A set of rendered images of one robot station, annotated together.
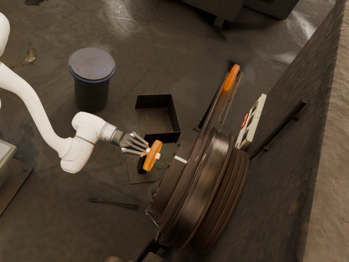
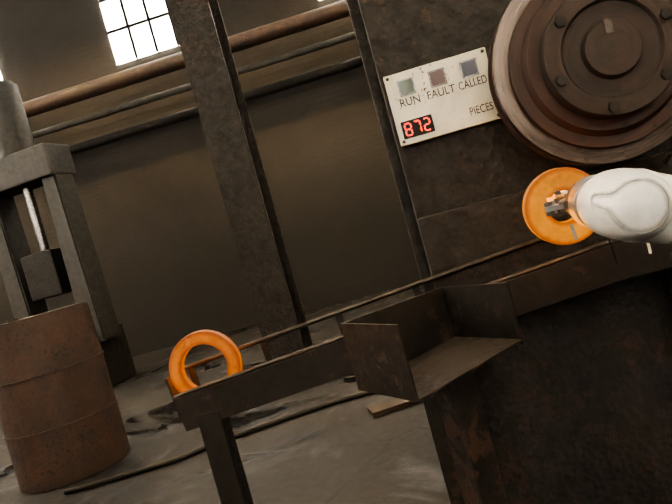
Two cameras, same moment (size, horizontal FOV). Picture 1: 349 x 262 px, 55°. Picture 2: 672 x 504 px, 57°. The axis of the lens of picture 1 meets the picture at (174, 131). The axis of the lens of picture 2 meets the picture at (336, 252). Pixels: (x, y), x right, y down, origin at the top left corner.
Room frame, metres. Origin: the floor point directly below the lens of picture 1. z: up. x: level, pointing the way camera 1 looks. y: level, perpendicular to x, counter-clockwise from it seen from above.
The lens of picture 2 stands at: (1.14, 1.31, 0.90)
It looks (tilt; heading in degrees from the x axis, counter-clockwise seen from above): 2 degrees down; 274
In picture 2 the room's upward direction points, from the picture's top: 15 degrees counter-clockwise
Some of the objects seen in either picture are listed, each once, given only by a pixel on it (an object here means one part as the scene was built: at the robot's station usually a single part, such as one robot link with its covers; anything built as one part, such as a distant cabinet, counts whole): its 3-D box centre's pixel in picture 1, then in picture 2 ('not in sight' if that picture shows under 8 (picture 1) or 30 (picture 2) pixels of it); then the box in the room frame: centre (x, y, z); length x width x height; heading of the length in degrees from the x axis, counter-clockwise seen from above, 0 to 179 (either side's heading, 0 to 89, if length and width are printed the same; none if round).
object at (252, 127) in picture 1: (247, 128); (442, 97); (0.89, -0.28, 1.15); 0.26 x 0.02 x 0.18; 177
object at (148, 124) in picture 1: (148, 143); (470, 480); (1.09, 0.12, 0.36); 0.26 x 0.20 x 0.72; 32
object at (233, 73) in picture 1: (231, 77); (205, 366); (1.64, -0.21, 0.65); 0.18 x 0.03 x 0.18; 0
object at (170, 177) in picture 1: (171, 175); (609, 50); (0.56, -0.05, 1.11); 0.28 x 0.06 x 0.28; 177
